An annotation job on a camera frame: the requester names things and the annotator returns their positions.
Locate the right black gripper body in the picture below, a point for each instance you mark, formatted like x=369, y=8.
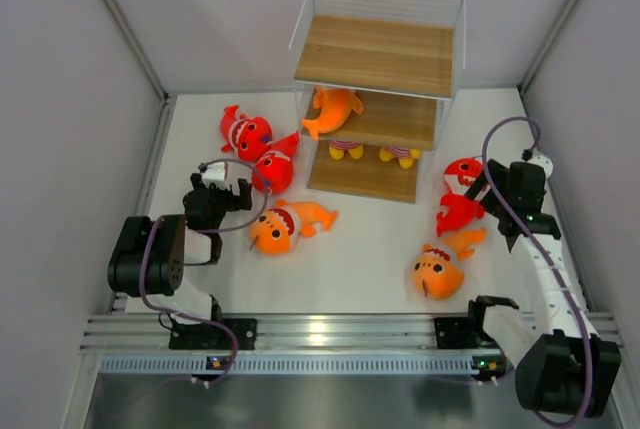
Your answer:
x=502, y=186

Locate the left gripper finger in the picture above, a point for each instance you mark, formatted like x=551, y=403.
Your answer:
x=244, y=198
x=196, y=181

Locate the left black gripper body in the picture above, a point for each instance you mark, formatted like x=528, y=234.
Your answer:
x=222, y=200

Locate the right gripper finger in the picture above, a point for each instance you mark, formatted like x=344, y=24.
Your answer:
x=478, y=188
x=493, y=206

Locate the red shark plush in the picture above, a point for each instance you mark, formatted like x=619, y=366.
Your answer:
x=457, y=210
x=247, y=137
x=274, y=170

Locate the orange shark plush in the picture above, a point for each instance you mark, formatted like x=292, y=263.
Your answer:
x=335, y=106
x=278, y=229
x=437, y=273

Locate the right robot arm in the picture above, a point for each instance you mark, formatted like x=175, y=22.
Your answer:
x=562, y=365

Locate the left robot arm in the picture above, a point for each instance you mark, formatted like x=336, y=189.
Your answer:
x=150, y=257

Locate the orange shark plush on shelf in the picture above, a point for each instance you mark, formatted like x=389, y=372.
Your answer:
x=335, y=106

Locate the yellow striped plush right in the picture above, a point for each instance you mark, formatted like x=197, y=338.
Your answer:
x=405, y=157

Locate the yellow striped plush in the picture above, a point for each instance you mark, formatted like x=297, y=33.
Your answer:
x=339, y=148
x=405, y=157

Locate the yellow striped plush left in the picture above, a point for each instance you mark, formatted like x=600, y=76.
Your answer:
x=339, y=148

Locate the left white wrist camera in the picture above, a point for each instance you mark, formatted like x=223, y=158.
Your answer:
x=214, y=173

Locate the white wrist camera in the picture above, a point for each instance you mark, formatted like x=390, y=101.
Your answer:
x=535, y=157
x=214, y=173

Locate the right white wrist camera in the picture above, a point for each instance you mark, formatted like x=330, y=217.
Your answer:
x=535, y=157

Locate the white wire wooden shelf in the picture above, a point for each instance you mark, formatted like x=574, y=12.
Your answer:
x=404, y=60

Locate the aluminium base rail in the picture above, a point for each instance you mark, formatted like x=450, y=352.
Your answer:
x=278, y=333

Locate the grey slotted cable duct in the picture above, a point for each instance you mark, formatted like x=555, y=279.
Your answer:
x=300, y=364

